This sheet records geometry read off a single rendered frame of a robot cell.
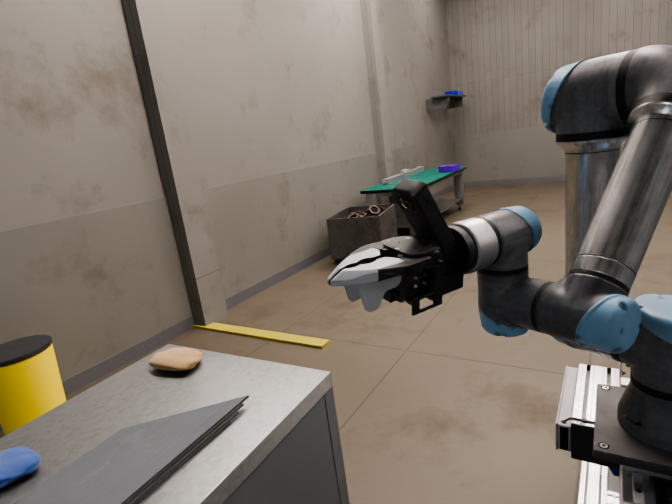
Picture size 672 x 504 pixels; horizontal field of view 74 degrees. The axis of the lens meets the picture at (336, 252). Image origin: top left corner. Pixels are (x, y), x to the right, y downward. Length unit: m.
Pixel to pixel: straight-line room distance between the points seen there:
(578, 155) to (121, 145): 3.75
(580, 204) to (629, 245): 0.23
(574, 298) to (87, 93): 3.88
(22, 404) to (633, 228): 3.18
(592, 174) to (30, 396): 3.11
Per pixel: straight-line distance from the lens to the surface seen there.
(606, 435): 0.98
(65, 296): 3.93
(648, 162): 0.74
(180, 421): 1.06
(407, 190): 0.55
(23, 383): 3.29
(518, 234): 0.69
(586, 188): 0.89
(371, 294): 0.53
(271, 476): 1.03
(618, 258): 0.68
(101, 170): 4.09
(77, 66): 4.17
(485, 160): 11.95
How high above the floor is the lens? 1.61
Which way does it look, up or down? 14 degrees down
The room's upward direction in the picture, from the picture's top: 8 degrees counter-clockwise
